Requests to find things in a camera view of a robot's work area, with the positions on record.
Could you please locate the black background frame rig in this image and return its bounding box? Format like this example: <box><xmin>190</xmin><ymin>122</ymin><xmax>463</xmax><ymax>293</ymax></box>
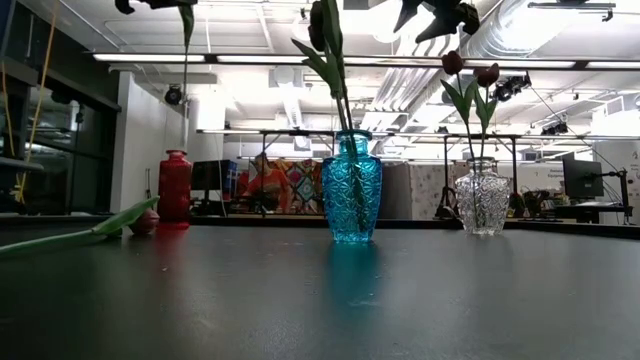
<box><xmin>197</xmin><ymin>128</ymin><xmax>640</xmax><ymax>221</ymax></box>

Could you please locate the black tripod stand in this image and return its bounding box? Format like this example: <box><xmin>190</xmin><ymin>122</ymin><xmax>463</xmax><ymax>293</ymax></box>
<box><xmin>433</xmin><ymin>134</ymin><xmax>459</xmax><ymax>220</ymax></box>

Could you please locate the person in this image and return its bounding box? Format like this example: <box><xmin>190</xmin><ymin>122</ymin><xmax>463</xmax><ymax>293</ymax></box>
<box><xmin>241</xmin><ymin>152</ymin><xmax>295</xmax><ymax>215</ymax></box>

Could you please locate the pale patterned partition panel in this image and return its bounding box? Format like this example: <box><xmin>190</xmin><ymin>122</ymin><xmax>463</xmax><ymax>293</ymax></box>
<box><xmin>378</xmin><ymin>161</ymin><xmax>474</xmax><ymax>221</ymax></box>

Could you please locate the yellow hanging cable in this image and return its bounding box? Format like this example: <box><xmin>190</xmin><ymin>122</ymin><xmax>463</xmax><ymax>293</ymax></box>
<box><xmin>14</xmin><ymin>12</ymin><xmax>57</xmax><ymax>204</ymax></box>

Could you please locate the large black spotlight cluster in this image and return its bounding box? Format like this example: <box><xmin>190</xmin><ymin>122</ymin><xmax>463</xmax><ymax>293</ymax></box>
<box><xmin>491</xmin><ymin>73</ymin><xmax>533</xmax><ymax>104</ymax></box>

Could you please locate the pink artificial tulip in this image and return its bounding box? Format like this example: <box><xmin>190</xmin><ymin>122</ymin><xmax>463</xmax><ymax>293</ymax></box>
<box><xmin>0</xmin><ymin>195</ymin><xmax>162</xmax><ymax>257</ymax></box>
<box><xmin>177</xmin><ymin>2</ymin><xmax>197</xmax><ymax>151</ymax></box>

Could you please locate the black ceiling track fixture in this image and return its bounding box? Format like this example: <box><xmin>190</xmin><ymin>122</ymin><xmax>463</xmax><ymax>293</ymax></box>
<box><xmin>527</xmin><ymin>1</ymin><xmax>617</xmax><ymax>24</ymax></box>

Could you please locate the dark blue artificial tulip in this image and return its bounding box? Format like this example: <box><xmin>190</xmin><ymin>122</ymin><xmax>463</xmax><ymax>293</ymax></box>
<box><xmin>319</xmin><ymin>0</ymin><xmax>370</xmax><ymax>232</ymax></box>
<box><xmin>291</xmin><ymin>0</ymin><xmax>354</xmax><ymax>236</ymax></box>

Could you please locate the colourful patchwork quilt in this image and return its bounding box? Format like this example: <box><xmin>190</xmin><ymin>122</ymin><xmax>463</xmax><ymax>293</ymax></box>
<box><xmin>247</xmin><ymin>157</ymin><xmax>325</xmax><ymax>216</ymax></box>

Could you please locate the black table edge rail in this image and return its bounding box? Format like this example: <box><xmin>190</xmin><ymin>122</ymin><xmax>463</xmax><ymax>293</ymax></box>
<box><xmin>0</xmin><ymin>213</ymin><xmax>640</xmax><ymax>240</ymax></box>

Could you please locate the dark office desk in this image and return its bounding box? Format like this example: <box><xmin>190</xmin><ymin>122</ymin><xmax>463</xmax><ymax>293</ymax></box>
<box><xmin>553</xmin><ymin>201</ymin><xmax>635</xmax><ymax>225</ymax></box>

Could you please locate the long overhead light bar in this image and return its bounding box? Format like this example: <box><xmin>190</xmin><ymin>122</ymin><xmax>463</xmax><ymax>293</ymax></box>
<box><xmin>91</xmin><ymin>51</ymin><xmax>640</xmax><ymax>71</ymax></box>

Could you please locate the clear cut glass vase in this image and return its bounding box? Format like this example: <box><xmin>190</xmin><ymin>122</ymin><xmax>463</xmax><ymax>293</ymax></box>
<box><xmin>453</xmin><ymin>156</ymin><xmax>512</xmax><ymax>237</ymax></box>

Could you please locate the large black computer monitor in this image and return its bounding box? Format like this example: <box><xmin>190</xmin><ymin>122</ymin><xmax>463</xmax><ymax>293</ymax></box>
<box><xmin>561</xmin><ymin>152</ymin><xmax>605</xmax><ymax>200</ymax></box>

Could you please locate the red cut glass vase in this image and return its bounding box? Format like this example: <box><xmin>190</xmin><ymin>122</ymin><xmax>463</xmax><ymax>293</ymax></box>
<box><xmin>157</xmin><ymin>148</ymin><xmax>194</xmax><ymax>231</ymax></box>

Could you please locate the small black monitor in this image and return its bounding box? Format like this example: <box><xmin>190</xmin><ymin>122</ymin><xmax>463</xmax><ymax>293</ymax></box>
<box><xmin>191</xmin><ymin>159</ymin><xmax>232</xmax><ymax>192</ymax></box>

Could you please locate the small black spotlight cluster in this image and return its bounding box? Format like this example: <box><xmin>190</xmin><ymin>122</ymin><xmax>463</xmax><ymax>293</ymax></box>
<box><xmin>541</xmin><ymin>121</ymin><xmax>570</xmax><ymax>137</ymax></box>

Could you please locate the blue cut glass vase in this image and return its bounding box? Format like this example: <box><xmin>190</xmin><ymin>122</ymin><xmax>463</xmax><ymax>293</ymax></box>
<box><xmin>321</xmin><ymin>128</ymin><xmax>384</xmax><ymax>245</ymax></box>

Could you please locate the red artificial tulip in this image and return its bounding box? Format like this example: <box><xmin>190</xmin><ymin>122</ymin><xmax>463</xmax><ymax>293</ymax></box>
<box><xmin>439</xmin><ymin>49</ymin><xmax>476</xmax><ymax>161</ymax></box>
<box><xmin>472</xmin><ymin>62</ymin><xmax>501</xmax><ymax>160</ymax></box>

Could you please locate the dark desk clutter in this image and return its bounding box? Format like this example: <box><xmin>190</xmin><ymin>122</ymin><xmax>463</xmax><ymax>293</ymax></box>
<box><xmin>507</xmin><ymin>188</ymin><xmax>554</xmax><ymax>220</ymax></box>

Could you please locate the dark shelving unit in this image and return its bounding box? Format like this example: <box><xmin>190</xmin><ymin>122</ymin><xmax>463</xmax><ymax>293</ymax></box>
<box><xmin>0</xmin><ymin>0</ymin><xmax>123</xmax><ymax>217</ymax></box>

